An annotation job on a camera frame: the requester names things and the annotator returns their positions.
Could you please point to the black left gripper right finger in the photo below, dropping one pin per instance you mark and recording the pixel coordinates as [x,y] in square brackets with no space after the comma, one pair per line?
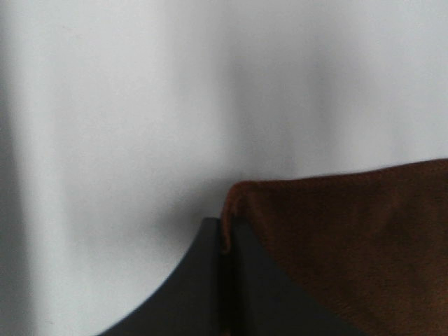
[266,301]

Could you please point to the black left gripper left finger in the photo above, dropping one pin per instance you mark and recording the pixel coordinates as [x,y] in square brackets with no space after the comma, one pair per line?
[187,301]

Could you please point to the brown towel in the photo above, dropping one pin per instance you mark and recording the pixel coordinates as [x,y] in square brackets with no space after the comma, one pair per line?
[370,246]

